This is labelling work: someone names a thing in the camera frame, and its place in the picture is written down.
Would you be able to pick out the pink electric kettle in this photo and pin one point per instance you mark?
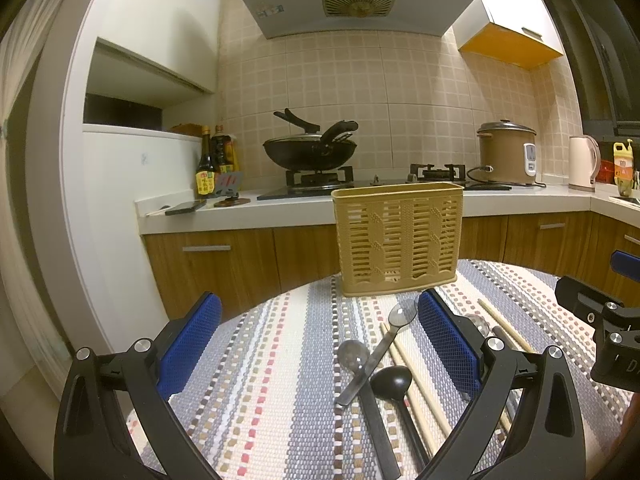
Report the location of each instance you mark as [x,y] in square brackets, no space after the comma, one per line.
[584,163]

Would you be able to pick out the yellow oil bottle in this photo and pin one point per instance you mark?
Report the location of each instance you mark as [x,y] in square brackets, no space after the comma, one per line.
[624,167]

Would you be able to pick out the steel spoon wooden handle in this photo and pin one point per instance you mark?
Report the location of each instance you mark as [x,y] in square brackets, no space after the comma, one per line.
[488,330]

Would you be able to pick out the brown rice cooker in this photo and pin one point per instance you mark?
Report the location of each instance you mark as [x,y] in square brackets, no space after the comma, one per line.
[508,152]

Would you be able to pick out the black gas stove top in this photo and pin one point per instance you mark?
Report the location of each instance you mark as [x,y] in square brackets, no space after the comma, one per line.
[299,184]

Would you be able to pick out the wooden chopstick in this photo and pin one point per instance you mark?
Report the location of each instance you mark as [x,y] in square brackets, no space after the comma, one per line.
[505,421]
[505,325]
[427,392]
[428,428]

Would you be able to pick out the black smartphone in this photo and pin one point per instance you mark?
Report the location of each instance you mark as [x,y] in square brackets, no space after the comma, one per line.
[185,208]

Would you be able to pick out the black plastic ladle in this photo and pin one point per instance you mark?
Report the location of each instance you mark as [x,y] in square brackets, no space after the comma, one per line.
[392,384]

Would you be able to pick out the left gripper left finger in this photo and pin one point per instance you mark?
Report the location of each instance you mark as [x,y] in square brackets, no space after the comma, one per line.
[91,438]

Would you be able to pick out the steel spoon dark handle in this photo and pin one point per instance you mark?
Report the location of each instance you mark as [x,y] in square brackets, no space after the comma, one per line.
[367,399]

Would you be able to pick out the dark vinegar bottle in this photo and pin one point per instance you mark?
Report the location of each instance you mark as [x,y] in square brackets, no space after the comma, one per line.
[222,150]

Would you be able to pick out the white upper cabinet orange bottom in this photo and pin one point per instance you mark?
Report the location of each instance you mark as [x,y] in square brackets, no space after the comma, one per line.
[517,32]

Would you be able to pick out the tan plastic utensil basket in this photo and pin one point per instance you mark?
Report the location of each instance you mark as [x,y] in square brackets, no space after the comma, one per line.
[398,238]

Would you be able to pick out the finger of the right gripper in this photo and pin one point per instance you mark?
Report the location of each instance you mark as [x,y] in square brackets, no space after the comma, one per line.
[625,264]
[589,304]

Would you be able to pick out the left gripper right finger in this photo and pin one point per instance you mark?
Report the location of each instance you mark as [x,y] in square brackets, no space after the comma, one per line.
[546,439]

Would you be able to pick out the black wok with lid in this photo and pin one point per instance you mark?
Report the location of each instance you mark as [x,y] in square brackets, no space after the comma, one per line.
[312,150]

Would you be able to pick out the dark soy sauce bottle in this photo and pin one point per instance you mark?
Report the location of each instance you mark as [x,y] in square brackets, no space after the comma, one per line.
[205,171]

